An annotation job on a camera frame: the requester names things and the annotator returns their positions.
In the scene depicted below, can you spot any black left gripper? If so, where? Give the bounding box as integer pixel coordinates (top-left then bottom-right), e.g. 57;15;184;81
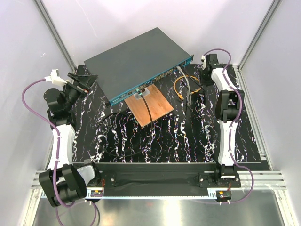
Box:
63;73;98;111

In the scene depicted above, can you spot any yellow ethernet cable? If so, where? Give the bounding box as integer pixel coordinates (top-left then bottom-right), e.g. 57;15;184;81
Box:
174;75;202;101

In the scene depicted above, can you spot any grey ethernet cable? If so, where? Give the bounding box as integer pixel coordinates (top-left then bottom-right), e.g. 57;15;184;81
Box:
176;65;193;106

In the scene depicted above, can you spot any dark grey network switch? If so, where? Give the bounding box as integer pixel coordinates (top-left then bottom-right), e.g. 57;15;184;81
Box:
84;28;193;107

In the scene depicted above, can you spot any black ethernet cable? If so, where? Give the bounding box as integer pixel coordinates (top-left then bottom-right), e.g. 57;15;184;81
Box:
95;93;165;157

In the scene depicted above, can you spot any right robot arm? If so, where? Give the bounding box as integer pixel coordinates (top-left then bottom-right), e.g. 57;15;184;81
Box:
199;52;245;187

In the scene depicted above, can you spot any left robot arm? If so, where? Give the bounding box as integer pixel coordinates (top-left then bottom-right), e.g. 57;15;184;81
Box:
39;69;102;207

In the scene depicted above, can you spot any wooden board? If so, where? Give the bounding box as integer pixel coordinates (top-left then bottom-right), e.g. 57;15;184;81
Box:
125;84;174;127

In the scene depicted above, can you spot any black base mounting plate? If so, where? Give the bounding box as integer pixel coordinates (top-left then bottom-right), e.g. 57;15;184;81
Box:
96;163;241;198

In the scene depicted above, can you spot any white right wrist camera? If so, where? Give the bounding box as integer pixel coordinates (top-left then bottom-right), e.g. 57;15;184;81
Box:
201;55;209;71

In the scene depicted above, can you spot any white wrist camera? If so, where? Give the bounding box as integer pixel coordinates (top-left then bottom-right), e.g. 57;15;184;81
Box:
44;69;67;87
201;55;209;71

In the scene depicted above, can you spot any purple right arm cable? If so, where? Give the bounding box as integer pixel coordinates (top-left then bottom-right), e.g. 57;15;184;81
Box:
204;48;254;203

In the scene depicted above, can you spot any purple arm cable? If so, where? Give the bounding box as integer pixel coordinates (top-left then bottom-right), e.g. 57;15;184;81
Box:
204;48;254;203
22;79;78;224

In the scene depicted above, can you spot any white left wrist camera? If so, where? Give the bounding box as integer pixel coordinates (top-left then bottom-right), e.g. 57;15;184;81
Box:
44;69;67;87

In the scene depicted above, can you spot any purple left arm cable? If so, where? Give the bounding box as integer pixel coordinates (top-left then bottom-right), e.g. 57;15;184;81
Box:
22;79;78;224

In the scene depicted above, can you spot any aluminium frame rail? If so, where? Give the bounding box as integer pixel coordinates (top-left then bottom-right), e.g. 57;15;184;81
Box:
33;0;77;71

